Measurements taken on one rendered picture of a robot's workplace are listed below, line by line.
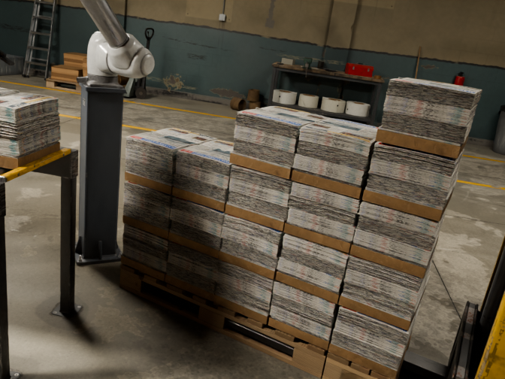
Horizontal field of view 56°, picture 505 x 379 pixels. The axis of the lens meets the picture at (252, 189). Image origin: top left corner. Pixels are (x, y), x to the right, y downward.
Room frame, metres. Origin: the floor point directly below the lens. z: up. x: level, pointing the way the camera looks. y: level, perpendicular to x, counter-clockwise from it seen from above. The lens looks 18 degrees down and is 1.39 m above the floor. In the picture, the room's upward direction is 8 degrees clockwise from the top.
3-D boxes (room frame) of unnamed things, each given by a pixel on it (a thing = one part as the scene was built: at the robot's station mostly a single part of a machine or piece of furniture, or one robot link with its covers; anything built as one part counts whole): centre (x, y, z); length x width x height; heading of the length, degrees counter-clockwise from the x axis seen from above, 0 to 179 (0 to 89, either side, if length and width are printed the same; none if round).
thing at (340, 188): (1.96, -0.36, 0.86); 0.38 x 0.29 x 0.04; 154
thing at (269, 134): (2.08, -0.10, 0.95); 0.38 x 0.29 x 0.23; 154
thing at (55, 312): (1.96, 0.80, 0.01); 0.14 x 0.14 x 0.01; 84
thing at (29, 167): (1.69, 0.81, 0.81); 0.43 x 0.03 x 0.02; 174
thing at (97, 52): (2.55, 0.86, 1.17); 0.18 x 0.16 x 0.22; 62
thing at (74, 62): (8.35, 3.04, 0.28); 1.20 x 0.83 x 0.57; 84
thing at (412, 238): (1.83, -0.62, 0.65); 0.39 x 0.30 x 1.29; 154
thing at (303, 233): (2.14, 0.03, 0.40); 1.16 x 0.38 x 0.51; 64
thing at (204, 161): (2.14, 0.03, 0.42); 1.17 x 0.39 x 0.83; 64
